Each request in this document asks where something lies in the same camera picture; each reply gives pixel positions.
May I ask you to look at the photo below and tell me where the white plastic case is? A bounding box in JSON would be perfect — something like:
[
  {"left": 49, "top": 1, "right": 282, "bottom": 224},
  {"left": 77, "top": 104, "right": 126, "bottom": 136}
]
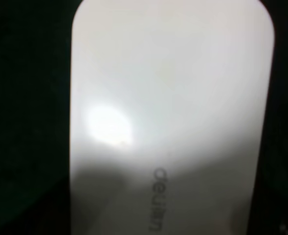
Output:
[{"left": 69, "top": 0, "right": 274, "bottom": 235}]

